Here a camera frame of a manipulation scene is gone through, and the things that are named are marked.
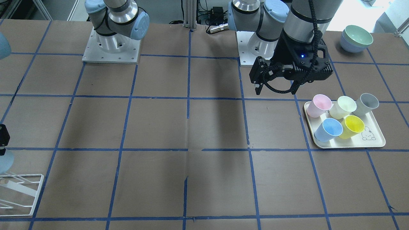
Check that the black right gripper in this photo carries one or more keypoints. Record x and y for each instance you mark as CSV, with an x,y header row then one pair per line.
x,y
3,135

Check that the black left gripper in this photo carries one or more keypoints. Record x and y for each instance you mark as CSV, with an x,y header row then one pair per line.
x,y
285,50

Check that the blue cup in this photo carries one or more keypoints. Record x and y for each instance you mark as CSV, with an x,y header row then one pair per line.
x,y
6,160
328,130

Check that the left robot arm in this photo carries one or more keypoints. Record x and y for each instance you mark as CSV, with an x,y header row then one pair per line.
x,y
304,21

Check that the pink cup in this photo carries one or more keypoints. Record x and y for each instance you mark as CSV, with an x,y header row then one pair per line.
x,y
319,105

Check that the cream cup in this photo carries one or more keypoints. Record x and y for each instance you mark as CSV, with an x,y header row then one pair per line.
x,y
343,107

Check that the yellow cup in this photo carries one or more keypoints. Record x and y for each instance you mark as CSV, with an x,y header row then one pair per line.
x,y
352,125

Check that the grey cup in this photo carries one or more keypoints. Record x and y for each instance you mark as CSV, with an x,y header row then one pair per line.
x,y
365,104

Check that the green and blue bowl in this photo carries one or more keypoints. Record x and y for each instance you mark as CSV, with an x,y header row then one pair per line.
x,y
355,39

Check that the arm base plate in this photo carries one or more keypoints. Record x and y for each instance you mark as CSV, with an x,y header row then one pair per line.
x,y
250,46
111,48

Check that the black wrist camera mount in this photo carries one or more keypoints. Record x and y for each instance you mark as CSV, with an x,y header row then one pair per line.
x,y
302,63

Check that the white wire rack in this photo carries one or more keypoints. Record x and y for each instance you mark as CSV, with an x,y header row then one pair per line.
x,y
19,194

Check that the aluminium frame post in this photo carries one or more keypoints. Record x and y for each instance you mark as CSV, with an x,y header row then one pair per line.
x,y
189,14

